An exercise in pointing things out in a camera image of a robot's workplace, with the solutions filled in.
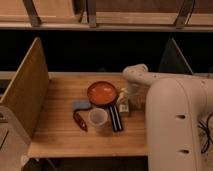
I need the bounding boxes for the orange ceramic bowl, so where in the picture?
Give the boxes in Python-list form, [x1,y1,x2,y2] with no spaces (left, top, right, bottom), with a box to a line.
[87,81,118,106]

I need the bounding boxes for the small white bottle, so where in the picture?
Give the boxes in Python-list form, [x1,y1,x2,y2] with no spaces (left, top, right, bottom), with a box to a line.
[118,88,130,116]

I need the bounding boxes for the wooden shelf rail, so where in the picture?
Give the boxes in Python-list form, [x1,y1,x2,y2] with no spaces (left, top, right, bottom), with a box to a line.
[0,0,213,32]

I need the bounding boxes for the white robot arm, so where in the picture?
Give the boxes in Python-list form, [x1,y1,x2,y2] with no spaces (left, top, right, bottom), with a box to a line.
[122,64,213,171]

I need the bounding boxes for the black rectangular case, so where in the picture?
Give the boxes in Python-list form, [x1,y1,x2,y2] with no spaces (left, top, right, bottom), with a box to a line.
[108,105,123,132]

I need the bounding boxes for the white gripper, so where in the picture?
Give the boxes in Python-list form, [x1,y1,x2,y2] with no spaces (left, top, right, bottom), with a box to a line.
[123,83,149,109]

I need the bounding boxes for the left wooden side panel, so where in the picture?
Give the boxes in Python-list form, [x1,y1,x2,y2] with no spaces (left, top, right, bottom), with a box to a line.
[0,37,49,145]

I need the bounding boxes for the blue sponge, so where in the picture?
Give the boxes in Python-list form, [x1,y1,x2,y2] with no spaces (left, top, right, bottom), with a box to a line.
[72,100,91,111]

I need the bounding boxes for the clear plastic cup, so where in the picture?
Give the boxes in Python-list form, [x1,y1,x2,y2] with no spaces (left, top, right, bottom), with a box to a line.
[88,108,108,134]

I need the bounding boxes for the right dark side panel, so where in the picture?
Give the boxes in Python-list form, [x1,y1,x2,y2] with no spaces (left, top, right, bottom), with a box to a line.
[158,38,194,75]

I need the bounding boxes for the black cable bundle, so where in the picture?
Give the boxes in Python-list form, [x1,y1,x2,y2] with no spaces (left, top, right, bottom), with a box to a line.
[197,113,213,155]

